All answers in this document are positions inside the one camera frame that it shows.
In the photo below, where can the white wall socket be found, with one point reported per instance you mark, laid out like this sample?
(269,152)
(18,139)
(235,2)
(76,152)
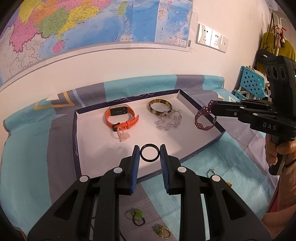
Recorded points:
(215,39)
(203,34)

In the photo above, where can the person's right forearm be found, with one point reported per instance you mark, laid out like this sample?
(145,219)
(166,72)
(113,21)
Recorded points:
(286,190)

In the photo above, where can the tortoiseshell bangle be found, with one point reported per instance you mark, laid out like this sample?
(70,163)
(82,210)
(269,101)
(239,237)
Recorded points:
(159,112)

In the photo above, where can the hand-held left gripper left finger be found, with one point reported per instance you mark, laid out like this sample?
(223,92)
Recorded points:
(135,169)

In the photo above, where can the white wall switch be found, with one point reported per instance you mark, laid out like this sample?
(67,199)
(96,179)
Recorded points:
(224,43)

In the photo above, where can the blue perforated chair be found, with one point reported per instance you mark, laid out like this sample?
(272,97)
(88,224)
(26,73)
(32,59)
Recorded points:
(251,81)

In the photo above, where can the plush toy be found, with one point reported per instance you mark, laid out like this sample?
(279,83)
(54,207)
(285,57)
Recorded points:
(279,36)

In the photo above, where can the orange smartwatch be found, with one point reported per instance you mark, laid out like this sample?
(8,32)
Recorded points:
(118,111)

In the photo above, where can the printed blue grey blanket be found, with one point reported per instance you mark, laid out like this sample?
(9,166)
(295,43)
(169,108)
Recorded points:
(34,150)

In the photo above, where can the dark blue shallow box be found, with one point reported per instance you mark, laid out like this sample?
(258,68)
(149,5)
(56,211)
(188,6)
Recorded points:
(97,139)

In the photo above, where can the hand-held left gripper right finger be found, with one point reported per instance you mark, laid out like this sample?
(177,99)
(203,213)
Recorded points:
(164,169)

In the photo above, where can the wall map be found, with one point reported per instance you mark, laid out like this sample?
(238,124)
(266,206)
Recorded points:
(92,18)

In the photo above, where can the black bag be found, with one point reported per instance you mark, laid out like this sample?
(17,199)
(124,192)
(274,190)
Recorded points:
(262,56)

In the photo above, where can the person's right hand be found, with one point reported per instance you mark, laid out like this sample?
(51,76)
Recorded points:
(286,148)

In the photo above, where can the olive garment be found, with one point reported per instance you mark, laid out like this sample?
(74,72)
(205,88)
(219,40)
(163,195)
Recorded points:
(289,48)

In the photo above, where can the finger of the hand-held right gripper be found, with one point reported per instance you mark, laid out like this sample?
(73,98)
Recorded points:
(227,114)
(231,104)

